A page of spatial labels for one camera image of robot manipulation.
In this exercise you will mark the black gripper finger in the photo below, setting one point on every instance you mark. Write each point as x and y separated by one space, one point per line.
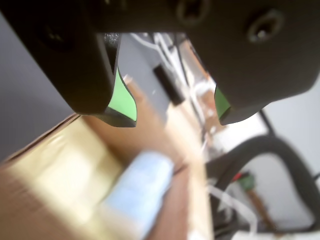
75 62
250 62

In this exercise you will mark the pale yellow paper sheets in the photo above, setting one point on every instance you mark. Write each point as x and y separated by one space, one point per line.
62 170

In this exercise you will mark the black rectangular bar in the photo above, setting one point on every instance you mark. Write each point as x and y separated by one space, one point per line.
170 85

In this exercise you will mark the green terminal connector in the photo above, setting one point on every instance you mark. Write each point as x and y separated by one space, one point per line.
247 181

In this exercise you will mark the brown cardboard box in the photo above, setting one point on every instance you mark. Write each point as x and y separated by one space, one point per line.
180 200

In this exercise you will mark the white blue block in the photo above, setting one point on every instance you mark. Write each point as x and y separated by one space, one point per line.
142 185

